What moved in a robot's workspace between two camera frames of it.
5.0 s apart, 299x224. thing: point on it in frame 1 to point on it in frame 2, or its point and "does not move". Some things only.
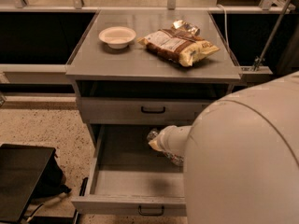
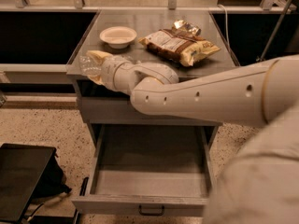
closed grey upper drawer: (140, 110) does not move
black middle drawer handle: (151, 214) does not move
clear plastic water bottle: (176, 159) to (88, 66)
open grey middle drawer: (131, 177) does not move
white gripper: (164, 138) to (107, 71)
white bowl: (117, 37) does not move
